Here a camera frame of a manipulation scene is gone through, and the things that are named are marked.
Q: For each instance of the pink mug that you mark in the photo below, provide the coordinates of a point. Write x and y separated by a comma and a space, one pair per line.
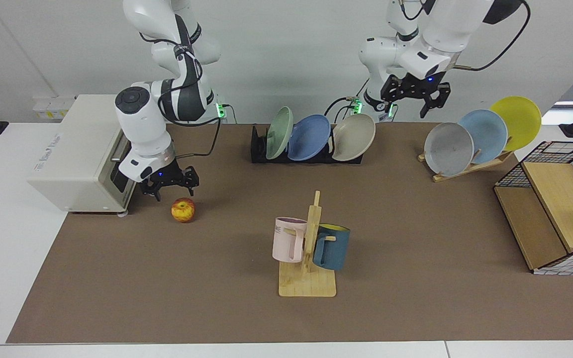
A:
286, 243

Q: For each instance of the pale toaster oven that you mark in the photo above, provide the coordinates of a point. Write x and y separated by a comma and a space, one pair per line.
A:
77, 164

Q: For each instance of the dark blue mug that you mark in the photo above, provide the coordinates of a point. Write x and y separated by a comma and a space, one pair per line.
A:
336, 248

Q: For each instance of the black dish rack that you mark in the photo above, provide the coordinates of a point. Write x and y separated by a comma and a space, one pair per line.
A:
259, 149

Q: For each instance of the yellow plate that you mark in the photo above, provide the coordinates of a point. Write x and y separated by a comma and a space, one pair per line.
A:
520, 119

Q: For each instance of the red yellow apple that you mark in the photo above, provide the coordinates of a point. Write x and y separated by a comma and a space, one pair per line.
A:
183, 210

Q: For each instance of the wooden plate rack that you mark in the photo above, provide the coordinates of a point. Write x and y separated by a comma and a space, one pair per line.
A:
465, 170

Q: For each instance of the brown table cloth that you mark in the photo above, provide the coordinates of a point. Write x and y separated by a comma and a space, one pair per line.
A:
167, 288

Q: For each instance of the beige plate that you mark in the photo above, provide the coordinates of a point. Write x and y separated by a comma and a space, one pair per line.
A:
353, 138

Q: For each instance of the green plate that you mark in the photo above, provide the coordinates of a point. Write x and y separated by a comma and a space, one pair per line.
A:
279, 132

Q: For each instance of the grey plate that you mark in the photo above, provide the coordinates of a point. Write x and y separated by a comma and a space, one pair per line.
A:
448, 149

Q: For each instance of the light blue plate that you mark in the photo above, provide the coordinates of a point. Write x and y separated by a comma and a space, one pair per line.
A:
488, 134

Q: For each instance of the wooden cup stand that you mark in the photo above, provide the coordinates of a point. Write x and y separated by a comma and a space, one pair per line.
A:
306, 283

